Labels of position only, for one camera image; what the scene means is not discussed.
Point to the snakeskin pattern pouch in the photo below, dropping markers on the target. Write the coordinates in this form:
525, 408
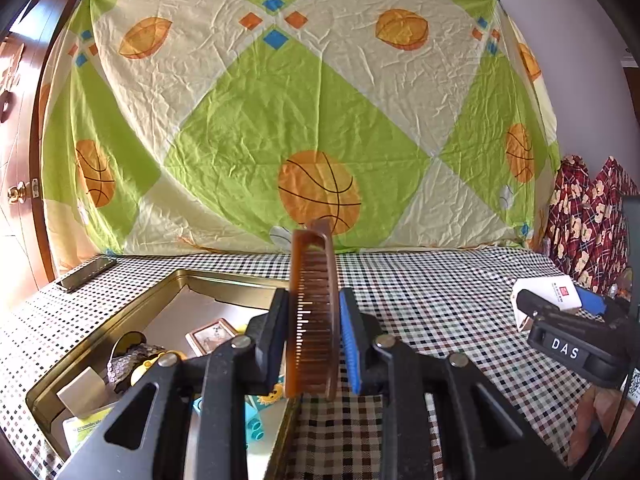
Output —
125, 362

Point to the green basketball print bed sheet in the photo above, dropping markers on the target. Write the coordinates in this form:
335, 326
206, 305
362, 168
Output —
250, 135

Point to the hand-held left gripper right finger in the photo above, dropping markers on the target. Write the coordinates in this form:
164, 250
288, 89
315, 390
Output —
350, 345

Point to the person's right hand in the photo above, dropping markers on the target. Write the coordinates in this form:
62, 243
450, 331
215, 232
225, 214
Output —
595, 415

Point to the small white box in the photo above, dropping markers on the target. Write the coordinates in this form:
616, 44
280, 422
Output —
82, 392

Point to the checkered tablecloth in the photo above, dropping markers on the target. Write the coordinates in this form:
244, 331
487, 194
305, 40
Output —
450, 285

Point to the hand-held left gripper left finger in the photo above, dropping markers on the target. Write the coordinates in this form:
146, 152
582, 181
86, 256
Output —
272, 345

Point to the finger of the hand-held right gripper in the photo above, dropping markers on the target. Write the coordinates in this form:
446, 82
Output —
537, 305
595, 300

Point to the small brown framed box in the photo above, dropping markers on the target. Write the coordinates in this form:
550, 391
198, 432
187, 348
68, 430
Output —
212, 336

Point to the blue bear cube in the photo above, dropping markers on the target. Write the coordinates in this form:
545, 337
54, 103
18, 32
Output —
260, 427

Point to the red plaid bear print cloth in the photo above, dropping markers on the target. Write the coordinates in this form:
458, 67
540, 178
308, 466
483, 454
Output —
580, 220

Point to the white card box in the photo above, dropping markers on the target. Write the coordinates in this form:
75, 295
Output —
550, 287

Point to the green and white plastic box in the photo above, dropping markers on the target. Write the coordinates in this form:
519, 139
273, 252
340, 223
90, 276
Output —
82, 430

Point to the brown comb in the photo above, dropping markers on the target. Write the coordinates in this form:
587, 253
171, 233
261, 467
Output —
312, 310

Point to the dark mobile phone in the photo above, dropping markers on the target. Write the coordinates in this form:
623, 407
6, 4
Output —
85, 274

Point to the brown wooden door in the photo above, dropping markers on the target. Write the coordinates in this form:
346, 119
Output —
20, 125

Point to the gold metal tin box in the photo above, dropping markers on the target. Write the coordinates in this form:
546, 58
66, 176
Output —
220, 285

